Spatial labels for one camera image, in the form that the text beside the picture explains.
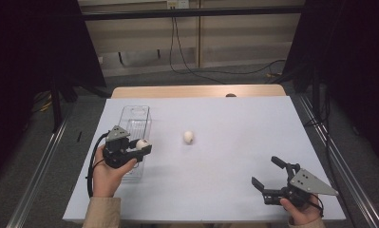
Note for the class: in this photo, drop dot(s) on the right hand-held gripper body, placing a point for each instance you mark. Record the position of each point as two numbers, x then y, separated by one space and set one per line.
307 185

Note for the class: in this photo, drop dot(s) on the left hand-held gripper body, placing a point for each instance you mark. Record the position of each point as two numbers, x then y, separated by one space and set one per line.
114 148

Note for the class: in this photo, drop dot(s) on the clear plastic storage box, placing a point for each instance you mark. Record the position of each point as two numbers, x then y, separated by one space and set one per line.
136 123

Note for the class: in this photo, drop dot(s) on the person's right hand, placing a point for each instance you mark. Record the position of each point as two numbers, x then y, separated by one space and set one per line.
304 215

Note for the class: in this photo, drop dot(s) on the person's left hand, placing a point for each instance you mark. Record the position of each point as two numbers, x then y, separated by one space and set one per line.
106 180

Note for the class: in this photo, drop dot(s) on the light wooden table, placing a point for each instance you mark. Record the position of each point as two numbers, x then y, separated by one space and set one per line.
177 91

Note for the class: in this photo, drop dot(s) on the black metal stand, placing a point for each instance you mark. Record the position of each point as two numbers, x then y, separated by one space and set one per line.
55 107

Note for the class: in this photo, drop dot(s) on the dark curtain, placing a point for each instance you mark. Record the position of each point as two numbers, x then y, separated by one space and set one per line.
25 47
351 47

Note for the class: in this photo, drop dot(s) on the aluminium floor rail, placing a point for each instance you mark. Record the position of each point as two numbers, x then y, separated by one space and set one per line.
35 183
351 177

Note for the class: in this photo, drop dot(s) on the white wall socket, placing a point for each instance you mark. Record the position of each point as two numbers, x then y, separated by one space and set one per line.
179 3

